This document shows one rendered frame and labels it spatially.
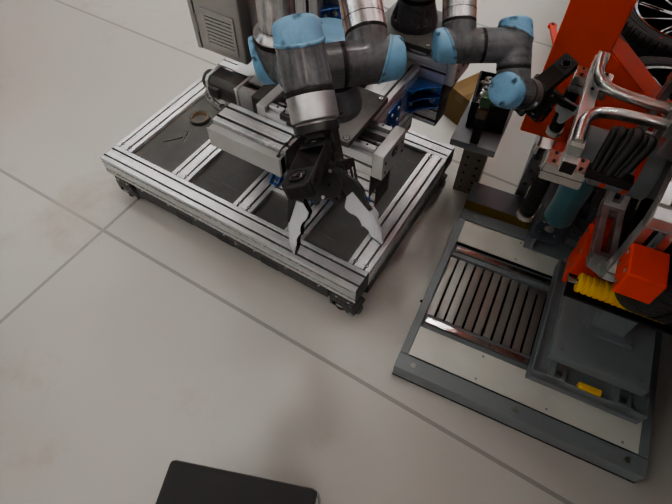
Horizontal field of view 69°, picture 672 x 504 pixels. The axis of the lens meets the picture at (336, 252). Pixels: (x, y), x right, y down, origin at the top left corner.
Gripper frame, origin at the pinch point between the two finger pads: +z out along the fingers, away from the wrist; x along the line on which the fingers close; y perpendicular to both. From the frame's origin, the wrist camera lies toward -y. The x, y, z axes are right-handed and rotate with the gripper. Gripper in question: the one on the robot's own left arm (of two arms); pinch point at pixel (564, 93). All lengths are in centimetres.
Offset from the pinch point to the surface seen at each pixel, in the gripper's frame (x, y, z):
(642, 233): 41, 5, -30
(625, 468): 91, 68, 15
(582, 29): -13.7, -12.9, 16.0
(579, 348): 56, 55, 19
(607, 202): 27.5, 15.8, 13.6
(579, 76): 2.2, -6.1, -6.8
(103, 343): -43, 152, -76
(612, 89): 12.8, -9.4, -16.0
